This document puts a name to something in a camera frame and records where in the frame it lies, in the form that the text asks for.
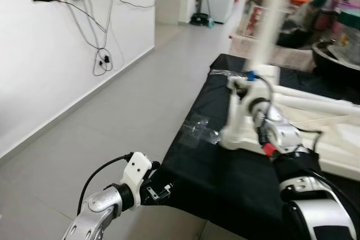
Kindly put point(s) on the red printed carton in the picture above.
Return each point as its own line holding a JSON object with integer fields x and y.
{"x": 256, "y": 21}

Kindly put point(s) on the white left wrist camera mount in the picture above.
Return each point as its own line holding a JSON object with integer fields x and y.
{"x": 138, "y": 175}

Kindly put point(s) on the teal mop head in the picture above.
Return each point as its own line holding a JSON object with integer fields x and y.
{"x": 211, "y": 23}

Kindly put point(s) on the green pot lid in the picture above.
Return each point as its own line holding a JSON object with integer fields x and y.
{"x": 350, "y": 17}

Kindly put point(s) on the beige patterned cloth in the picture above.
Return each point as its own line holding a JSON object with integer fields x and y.
{"x": 281, "y": 54}

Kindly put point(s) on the black power adapter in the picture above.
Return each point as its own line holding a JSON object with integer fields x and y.
{"x": 104, "y": 59}

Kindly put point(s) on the white plastic children table top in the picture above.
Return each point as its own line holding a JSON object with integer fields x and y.
{"x": 332, "y": 139}

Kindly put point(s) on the black wok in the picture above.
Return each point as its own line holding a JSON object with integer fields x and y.
{"x": 334, "y": 63}

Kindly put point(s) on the black plastic bag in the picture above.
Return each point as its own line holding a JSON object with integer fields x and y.
{"x": 306, "y": 23}

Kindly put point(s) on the black tablecloth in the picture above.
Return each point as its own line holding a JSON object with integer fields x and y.
{"x": 225, "y": 184}

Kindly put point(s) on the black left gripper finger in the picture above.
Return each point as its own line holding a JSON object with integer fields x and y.
{"x": 167, "y": 186}
{"x": 154, "y": 166}

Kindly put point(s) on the clear tape strip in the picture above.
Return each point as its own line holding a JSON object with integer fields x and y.
{"x": 225, "y": 73}

